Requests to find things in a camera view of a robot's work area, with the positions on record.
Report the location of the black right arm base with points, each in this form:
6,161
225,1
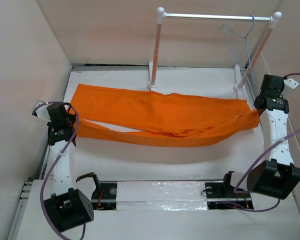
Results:
220,195

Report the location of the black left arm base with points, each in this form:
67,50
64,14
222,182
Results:
102,194

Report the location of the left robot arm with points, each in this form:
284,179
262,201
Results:
67,207

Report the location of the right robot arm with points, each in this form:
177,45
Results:
274,173

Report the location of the blue wire hanger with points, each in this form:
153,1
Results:
238,45

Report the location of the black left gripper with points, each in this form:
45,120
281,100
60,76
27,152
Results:
72,117

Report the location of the white garment rack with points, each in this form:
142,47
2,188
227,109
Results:
196,41

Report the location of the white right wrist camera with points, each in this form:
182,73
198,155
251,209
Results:
289,86

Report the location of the orange trousers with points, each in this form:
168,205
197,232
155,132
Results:
151,118

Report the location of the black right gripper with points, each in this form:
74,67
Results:
281,98

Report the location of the silver tape strip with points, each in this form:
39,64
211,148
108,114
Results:
173,195

